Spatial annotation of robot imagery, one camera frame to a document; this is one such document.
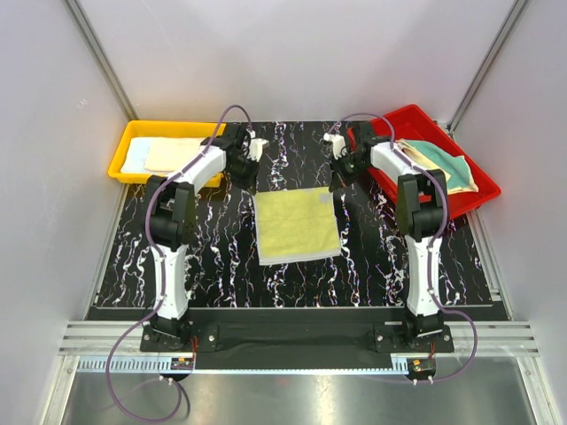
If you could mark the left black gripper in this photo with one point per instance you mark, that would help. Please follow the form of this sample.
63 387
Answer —
249 181

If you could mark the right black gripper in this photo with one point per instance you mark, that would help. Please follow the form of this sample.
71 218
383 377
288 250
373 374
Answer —
338 179

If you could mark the yellow-green towel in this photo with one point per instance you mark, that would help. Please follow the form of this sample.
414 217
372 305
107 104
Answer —
295 226

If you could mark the pink towel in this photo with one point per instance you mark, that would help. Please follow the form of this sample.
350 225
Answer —
167 155

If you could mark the teal patterned towel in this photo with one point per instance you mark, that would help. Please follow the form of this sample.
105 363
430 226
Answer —
428 156

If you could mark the light blue towel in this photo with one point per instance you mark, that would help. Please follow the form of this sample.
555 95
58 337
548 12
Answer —
136 156

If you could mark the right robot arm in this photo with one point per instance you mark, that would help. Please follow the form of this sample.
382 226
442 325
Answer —
421 210

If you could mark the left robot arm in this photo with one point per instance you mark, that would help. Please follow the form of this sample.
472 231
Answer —
171 219

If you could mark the red plastic bin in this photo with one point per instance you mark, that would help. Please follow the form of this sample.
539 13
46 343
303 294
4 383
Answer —
465 195

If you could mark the yellow plastic bin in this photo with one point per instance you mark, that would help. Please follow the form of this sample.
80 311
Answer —
119 150

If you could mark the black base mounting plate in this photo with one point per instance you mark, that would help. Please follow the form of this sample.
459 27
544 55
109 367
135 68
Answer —
378 329

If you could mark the left small electronics board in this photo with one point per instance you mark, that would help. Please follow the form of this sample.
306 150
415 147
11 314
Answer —
183 363

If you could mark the small electronics board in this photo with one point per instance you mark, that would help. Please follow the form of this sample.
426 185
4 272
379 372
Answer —
424 366
183 363

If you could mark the right small electronics board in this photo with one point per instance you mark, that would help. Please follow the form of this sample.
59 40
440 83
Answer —
424 366

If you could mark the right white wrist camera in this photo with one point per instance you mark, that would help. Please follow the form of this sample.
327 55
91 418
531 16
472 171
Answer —
338 144

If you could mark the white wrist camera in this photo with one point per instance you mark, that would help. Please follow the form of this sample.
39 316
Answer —
256 146
338 144

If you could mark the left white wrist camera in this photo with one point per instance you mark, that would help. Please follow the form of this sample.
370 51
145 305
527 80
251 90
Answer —
256 146

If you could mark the left corner aluminium post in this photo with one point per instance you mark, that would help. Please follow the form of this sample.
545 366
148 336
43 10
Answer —
97 51

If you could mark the corner aluminium post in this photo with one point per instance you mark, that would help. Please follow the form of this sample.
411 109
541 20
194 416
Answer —
508 25
97 51

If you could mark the right corner aluminium post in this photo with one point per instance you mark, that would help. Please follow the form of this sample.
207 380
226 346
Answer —
508 25

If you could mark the aluminium frame rail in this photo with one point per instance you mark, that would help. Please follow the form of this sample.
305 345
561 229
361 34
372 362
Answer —
101 346

